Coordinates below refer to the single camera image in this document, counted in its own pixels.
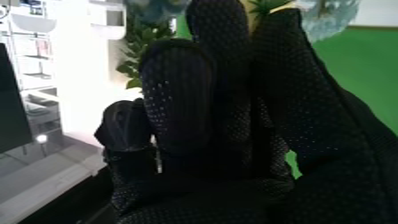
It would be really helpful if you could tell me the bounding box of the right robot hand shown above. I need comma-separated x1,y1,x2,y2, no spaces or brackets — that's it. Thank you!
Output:
94,0,398,224

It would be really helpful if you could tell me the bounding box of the green leafy plant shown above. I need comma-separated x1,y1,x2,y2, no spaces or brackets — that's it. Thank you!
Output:
116,16,180,90

